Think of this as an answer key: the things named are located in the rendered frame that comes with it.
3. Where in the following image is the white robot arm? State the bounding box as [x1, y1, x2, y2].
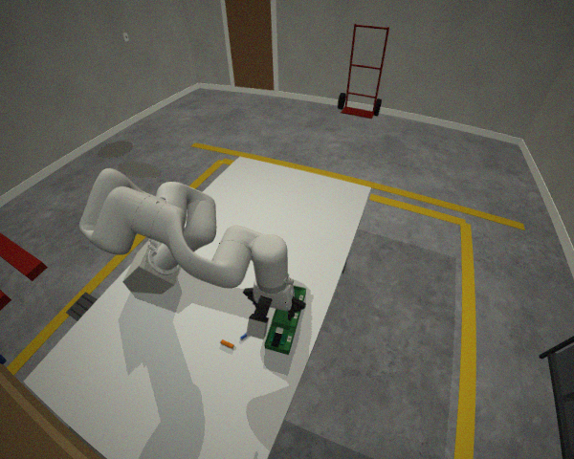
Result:
[79, 168, 294, 339]

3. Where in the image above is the orange cylinder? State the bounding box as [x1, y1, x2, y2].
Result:
[220, 339, 234, 349]

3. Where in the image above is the green three-compartment bin rack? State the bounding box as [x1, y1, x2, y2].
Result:
[264, 286, 306, 355]

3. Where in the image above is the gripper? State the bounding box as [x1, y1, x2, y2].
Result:
[243, 279, 306, 321]

